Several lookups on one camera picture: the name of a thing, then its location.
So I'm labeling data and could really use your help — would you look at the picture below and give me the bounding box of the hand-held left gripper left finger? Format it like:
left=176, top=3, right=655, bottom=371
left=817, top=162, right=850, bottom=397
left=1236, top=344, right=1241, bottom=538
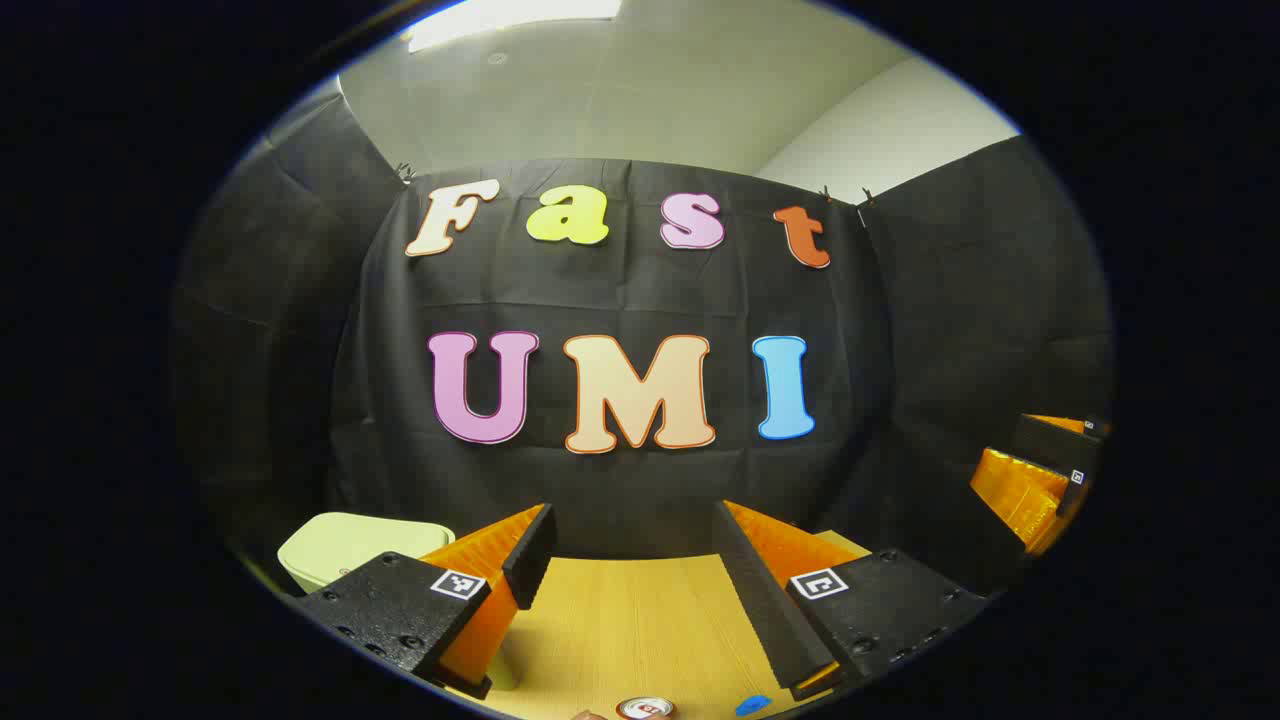
left=295, top=503, right=558, bottom=701

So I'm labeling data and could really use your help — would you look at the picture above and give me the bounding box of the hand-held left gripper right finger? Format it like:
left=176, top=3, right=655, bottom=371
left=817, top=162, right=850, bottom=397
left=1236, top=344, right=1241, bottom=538
left=712, top=499, right=991, bottom=702

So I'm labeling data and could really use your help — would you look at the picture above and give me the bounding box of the light green desktop garbage bin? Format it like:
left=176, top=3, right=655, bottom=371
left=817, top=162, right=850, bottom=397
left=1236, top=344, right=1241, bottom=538
left=277, top=512, right=522, bottom=693

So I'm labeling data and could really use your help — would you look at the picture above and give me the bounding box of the wooden desktop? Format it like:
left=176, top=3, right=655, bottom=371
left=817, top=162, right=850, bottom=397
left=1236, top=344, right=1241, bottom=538
left=445, top=530, right=871, bottom=720

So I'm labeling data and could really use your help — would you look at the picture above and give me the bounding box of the black backdrop cloth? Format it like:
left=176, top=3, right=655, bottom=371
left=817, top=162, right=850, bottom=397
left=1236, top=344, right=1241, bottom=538
left=170, top=95, right=1116, bottom=601

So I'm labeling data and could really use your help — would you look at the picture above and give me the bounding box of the ceiling light panel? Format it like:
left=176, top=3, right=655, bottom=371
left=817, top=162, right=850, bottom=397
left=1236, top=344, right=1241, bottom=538
left=405, top=0, right=623, bottom=53

